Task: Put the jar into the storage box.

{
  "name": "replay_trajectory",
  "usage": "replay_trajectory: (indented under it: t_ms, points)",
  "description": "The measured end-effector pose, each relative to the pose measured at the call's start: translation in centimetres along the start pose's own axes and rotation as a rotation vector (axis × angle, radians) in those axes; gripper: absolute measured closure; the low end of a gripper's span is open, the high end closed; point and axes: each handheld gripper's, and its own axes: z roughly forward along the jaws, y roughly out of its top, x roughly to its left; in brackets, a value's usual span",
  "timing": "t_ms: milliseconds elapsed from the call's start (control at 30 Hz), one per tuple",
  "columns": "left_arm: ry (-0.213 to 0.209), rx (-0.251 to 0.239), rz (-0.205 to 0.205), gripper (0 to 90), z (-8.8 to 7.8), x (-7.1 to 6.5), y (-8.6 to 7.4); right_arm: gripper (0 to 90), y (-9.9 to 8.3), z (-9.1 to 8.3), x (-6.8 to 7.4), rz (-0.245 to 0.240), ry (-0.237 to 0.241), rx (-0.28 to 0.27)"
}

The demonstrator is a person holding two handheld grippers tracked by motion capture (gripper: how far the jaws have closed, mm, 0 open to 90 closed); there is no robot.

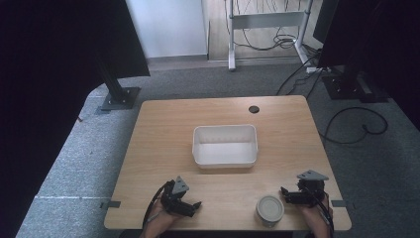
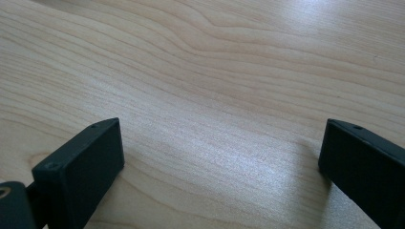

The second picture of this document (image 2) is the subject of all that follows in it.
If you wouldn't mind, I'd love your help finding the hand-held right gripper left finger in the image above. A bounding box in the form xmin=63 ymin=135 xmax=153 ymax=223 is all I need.
xmin=31 ymin=117 xmax=125 ymax=229

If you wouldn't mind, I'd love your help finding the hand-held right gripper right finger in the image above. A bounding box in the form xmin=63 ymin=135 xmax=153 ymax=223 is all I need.
xmin=317 ymin=118 xmax=405 ymax=229

